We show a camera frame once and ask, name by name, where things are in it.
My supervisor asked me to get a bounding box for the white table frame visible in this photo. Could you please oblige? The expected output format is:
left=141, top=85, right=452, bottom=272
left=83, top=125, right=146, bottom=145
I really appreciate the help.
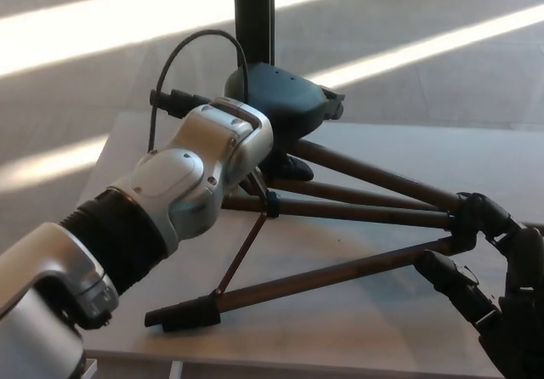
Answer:
left=84, top=353, right=184, bottom=379

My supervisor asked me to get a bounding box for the brown and black camera tripod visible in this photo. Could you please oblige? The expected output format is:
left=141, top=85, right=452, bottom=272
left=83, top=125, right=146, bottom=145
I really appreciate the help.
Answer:
left=144, top=88, right=479, bottom=334

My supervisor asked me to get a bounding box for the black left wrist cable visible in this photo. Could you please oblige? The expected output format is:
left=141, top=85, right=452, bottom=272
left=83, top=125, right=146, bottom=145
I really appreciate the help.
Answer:
left=145, top=30, right=250, bottom=156

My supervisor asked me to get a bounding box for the black vertical post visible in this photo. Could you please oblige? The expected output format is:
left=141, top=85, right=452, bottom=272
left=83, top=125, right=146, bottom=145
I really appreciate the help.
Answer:
left=232, top=0, right=275, bottom=67

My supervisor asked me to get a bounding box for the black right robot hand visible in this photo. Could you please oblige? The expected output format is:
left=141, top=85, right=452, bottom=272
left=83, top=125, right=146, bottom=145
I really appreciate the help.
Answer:
left=414, top=190, right=544, bottom=379

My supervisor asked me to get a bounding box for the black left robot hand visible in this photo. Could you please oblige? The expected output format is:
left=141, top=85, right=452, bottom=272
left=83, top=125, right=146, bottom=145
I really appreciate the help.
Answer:
left=224, top=61, right=345, bottom=181

